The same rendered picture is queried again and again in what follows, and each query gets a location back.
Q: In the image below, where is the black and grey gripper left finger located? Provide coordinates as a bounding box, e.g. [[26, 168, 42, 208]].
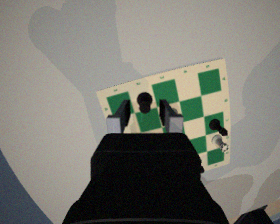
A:
[[106, 100, 131, 134]]

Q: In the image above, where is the black chess piece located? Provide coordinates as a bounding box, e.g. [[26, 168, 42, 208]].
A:
[[137, 92, 153, 114], [209, 119, 228, 136]]

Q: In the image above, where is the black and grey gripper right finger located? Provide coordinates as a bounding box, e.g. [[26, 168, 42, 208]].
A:
[[159, 99, 184, 133]]

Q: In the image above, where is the green and cream chessboard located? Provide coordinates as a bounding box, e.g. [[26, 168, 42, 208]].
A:
[[96, 58, 231, 171]]

